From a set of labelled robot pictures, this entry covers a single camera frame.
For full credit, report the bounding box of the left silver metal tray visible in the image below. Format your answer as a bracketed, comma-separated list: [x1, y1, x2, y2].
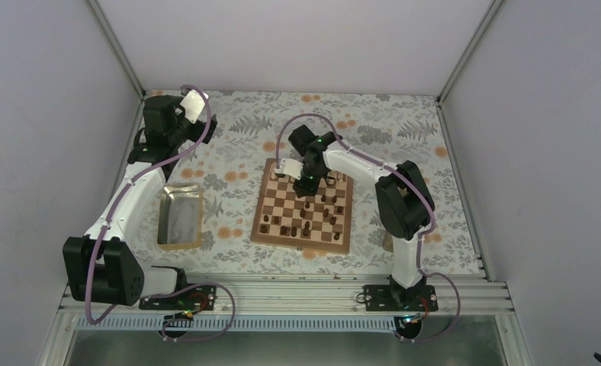
[157, 184, 204, 251]

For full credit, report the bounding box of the wooden chess board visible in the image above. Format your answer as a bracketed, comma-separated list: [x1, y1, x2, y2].
[250, 158, 354, 254]

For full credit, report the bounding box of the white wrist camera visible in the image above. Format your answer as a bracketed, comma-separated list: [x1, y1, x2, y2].
[274, 159, 304, 180]
[179, 90, 208, 124]

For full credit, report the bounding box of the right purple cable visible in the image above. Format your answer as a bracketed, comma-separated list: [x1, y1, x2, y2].
[275, 113, 462, 345]

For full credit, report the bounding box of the aluminium rail frame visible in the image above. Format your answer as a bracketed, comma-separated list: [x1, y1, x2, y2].
[57, 274, 515, 316]

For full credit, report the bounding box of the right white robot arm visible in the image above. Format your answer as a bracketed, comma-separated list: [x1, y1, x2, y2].
[275, 125, 435, 310]

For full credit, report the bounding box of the purple cable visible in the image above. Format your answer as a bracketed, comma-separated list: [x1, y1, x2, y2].
[275, 113, 462, 345]
[84, 85, 214, 327]

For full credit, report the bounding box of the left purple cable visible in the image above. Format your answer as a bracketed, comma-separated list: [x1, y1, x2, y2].
[84, 85, 214, 327]

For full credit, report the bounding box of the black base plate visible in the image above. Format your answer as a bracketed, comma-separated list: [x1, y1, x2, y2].
[357, 284, 439, 312]
[139, 285, 217, 312]

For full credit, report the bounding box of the right gold metal tray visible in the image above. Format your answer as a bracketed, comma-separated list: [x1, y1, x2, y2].
[382, 230, 394, 253]

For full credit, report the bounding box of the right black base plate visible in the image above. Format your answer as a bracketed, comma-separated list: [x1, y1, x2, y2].
[357, 284, 439, 312]

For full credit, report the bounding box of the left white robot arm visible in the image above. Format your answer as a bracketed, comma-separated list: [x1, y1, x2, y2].
[63, 90, 217, 309]

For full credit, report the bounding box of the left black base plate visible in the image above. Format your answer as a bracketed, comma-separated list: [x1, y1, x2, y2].
[139, 285, 217, 312]

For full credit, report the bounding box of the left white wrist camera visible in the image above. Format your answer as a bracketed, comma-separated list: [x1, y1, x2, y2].
[179, 90, 208, 124]

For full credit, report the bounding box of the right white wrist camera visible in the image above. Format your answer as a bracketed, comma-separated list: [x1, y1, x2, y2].
[274, 159, 304, 180]

